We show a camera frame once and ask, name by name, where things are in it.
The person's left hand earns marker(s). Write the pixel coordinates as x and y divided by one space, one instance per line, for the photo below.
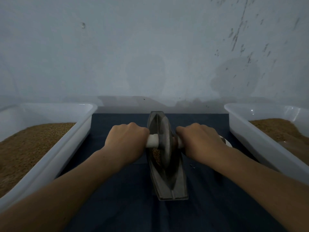
124 142

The person's right hand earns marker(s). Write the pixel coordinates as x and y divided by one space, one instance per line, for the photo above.
200 142

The small ground grain portion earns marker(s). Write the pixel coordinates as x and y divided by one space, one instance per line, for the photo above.
157 156

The boat-shaped metal grinding trough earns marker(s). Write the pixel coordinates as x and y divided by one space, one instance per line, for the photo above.
175 188

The white plastic tray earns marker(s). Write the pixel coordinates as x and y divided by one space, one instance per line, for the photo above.
60 147
256 142

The person's right forearm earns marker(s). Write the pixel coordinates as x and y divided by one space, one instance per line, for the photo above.
263 188

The person's left forearm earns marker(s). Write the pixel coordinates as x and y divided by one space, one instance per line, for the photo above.
58 195

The white round plate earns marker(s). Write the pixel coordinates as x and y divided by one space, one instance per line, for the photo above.
226 141

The dark blue tablecloth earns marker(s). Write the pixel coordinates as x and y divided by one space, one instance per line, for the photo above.
125 205

